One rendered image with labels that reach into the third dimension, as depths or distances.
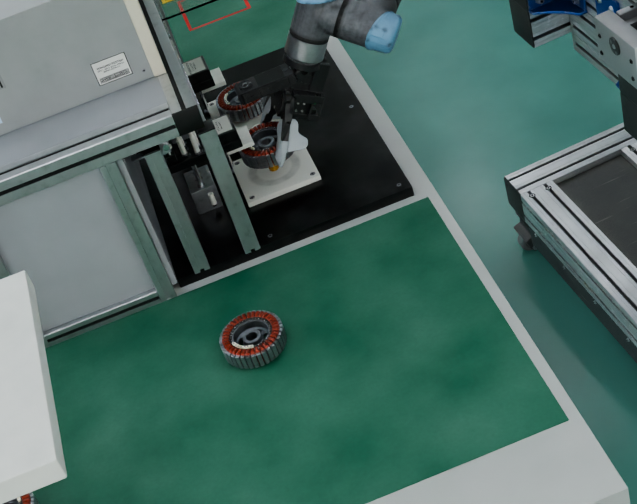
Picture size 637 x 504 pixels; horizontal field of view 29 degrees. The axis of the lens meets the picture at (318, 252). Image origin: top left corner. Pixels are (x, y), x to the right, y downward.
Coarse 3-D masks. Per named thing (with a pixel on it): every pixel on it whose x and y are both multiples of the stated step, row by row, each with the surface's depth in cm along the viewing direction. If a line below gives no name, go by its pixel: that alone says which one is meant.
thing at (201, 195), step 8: (200, 168) 246; (208, 168) 246; (184, 176) 246; (192, 176) 245; (208, 176) 243; (192, 184) 243; (208, 184) 241; (192, 192) 241; (200, 192) 241; (208, 192) 241; (216, 192) 242; (200, 200) 242; (208, 200) 243; (216, 200) 243; (200, 208) 243; (208, 208) 244
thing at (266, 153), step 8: (256, 128) 245; (264, 128) 245; (272, 128) 245; (256, 136) 245; (264, 136) 246; (272, 136) 246; (256, 144) 245; (264, 144) 244; (272, 144) 242; (240, 152) 242; (248, 152) 240; (256, 152) 239; (264, 152) 239; (272, 152) 239; (288, 152) 240; (248, 160) 241; (256, 160) 239; (264, 160) 239; (272, 160) 240; (256, 168) 241
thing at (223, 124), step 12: (216, 120) 239; (228, 120) 238; (228, 132) 236; (240, 132) 242; (228, 144) 237; (240, 144) 237; (252, 144) 239; (180, 156) 238; (192, 156) 237; (204, 156) 237; (180, 168) 237; (192, 168) 239
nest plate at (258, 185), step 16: (240, 160) 252; (288, 160) 248; (304, 160) 246; (240, 176) 248; (256, 176) 247; (272, 176) 245; (288, 176) 244; (304, 176) 243; (320, 176) 242; (256, 192) 243; (272, 192) 241
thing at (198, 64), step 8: (200, 56) 259; (184, 64) 258; (192, 64) 257; (200, 64) 256; (192, 72) 255; (200, 72) 254; (208, 72) 254; (216, 72) 260; (192, 80) 255; (200, 80) 255; (208, 80) 255; (216, 80) 258; (224, 80) 257; (200, 88) 256; (208, 88) 257
